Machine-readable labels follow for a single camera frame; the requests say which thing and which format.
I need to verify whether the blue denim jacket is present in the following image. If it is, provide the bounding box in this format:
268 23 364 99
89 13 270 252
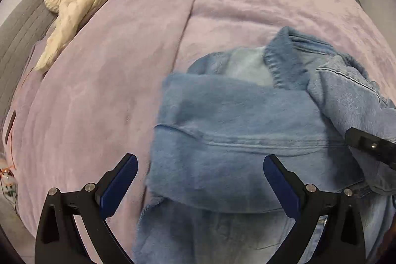
134 27 395 263

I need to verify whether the lilac plush blanket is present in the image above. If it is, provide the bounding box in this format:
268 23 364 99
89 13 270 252
3 0 395 263

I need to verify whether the grey upholstered headboard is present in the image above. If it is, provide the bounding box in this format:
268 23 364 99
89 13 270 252
0 0 56 123

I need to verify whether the cream quilted pillow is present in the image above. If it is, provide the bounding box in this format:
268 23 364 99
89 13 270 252
34 0 108 73

